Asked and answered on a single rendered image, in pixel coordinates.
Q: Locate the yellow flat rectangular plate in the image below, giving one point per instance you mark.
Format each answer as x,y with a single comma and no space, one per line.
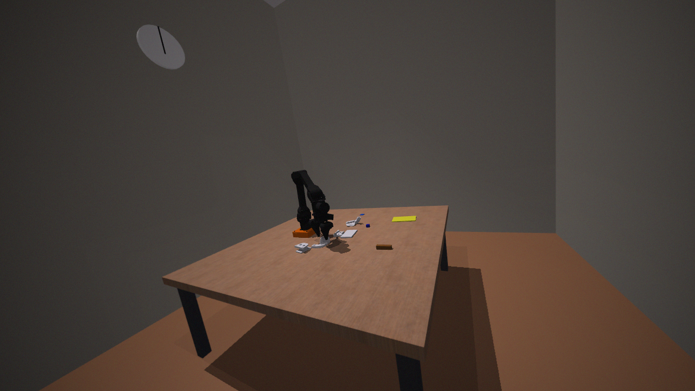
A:
404,219

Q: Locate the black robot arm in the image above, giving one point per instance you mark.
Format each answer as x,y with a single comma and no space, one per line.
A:
314,193

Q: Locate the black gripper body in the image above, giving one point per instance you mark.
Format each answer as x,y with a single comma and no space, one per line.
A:
319,219

